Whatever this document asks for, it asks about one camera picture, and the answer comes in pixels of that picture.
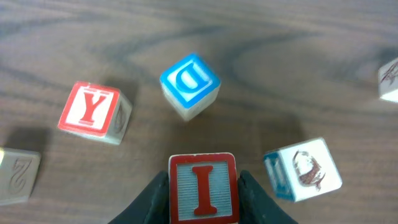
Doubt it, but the red I block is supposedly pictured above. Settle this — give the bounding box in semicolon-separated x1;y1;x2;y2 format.
169;152;239;224

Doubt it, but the white picture block centre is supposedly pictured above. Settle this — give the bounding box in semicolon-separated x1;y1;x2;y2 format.
263;138;343;202

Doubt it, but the yellow block top right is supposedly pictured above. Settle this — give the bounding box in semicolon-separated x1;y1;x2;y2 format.
378;58;397;103

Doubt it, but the yellow block top centre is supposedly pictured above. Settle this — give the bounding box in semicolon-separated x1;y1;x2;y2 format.
1;147;41;205

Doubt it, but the red Y block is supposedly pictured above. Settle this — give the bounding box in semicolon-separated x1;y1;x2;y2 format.
57;81;132;145

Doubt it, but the yellow block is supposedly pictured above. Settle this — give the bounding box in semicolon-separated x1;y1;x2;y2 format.
1;147;41;205
378;58;397;103

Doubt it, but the blue D block top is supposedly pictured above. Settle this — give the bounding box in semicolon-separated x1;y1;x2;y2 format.
159;54;221;121

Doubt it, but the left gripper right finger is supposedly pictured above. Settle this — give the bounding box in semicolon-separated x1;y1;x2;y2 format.
237;170;298;224

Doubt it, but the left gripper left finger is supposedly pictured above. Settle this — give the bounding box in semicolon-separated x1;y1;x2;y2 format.
109;171;170;224

